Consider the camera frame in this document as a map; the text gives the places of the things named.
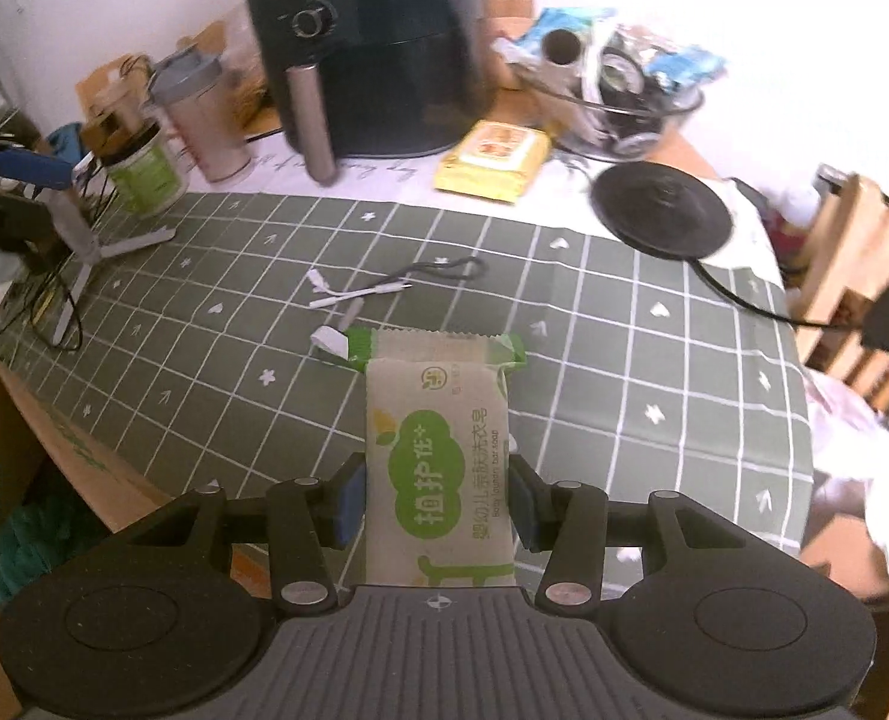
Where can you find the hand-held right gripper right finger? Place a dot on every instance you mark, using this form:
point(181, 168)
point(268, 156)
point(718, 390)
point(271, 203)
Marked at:
point(523, 502)

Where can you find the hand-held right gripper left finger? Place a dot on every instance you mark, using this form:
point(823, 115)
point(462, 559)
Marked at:
point(348, 502)

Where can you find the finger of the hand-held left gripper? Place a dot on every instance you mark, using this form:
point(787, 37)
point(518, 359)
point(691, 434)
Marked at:
point(1, 221)
point(35, 169)

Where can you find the green white soap packet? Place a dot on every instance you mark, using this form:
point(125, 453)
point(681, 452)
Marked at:
point(437, 450)

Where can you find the brown cardboard box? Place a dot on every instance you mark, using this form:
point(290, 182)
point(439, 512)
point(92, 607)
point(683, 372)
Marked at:
point(91, 465)

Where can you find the white phone stand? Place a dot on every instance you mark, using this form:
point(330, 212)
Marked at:
point(91, 247)

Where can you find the brown paper bag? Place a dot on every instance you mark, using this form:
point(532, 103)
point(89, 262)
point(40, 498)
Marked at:
point(114, 90)

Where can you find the green label white jar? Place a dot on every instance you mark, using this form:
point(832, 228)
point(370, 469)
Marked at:
point(148, 176)

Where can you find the white paper tag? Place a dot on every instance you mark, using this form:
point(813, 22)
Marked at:
point(328, 343)

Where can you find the grey lid shaker bottle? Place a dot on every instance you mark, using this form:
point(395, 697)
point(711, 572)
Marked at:
point(204, 120)

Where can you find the green grid tablecloth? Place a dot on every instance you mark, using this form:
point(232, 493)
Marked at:
point(639, 360)

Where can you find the small grey stick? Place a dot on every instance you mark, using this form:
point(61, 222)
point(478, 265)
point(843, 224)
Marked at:
point(354, 312)

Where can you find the white script cloth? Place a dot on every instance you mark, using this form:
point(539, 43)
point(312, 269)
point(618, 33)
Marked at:
point(564, 195)

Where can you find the black round kettle base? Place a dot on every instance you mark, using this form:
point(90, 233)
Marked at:
point(662, 210)

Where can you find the yellow wet wipes pack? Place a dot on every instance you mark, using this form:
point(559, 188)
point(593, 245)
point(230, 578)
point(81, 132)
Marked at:
point(497, 161)

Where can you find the white plastic bag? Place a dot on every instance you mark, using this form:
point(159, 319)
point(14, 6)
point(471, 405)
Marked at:
point(864, 450)

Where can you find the black air fryer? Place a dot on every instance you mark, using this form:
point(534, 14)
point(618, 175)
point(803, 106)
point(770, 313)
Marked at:
point(384, 52)

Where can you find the clear glass bowl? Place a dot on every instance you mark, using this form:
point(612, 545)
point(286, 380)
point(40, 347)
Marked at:
point(624, 127)

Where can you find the wooden chair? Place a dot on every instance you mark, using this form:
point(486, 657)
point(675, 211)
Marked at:
point(842, 255)

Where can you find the black capped tube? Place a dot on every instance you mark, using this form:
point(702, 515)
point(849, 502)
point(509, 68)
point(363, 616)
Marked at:
point(562, 46)

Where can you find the tan paper bags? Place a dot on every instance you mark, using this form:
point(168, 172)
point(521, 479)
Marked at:
point(508, 37)

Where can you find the blue foil packet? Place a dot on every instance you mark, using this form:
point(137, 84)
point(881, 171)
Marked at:
point(688, 66)

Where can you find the blue white snack packet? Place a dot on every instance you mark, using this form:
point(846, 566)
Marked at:
point(564, 19)

